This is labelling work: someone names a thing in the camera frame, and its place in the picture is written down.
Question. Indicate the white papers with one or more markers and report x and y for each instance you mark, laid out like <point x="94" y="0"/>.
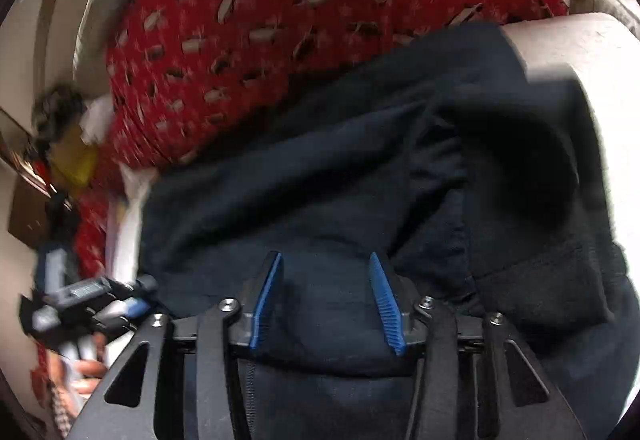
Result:
<point x="130" y="220"/>

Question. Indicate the yellowish cardboard box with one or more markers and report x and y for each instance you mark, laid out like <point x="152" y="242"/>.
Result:
<point x="77" y="160"/>

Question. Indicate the dark navy pinstriped pants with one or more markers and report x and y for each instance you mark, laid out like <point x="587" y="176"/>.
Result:
<point x="325" y="170"/>

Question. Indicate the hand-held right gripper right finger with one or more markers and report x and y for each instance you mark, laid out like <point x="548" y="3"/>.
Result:
<point x="385" y="307"/>

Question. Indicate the red printed blanket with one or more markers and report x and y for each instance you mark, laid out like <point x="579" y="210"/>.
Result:
<point x="250" y="20"/>

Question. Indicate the pile of mixed clothes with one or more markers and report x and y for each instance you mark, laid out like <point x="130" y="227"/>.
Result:
<point x="57" y="112"/>

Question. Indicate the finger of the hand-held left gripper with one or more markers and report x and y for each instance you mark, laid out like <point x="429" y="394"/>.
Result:
<point x="125" y="310"/>
<point x="107" y="289"/>

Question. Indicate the white quilted mattress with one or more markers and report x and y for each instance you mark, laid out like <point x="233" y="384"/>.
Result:
<point x="560" y="40"/>

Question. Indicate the person's left hand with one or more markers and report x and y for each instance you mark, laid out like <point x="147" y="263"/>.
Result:
<point x="90" y="367"/>

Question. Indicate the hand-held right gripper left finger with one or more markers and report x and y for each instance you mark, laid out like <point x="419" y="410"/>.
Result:
<point x="265" y="302"/>

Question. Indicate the white plastic bag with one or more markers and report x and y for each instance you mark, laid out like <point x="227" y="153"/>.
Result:
<point x="97" y="120"/>

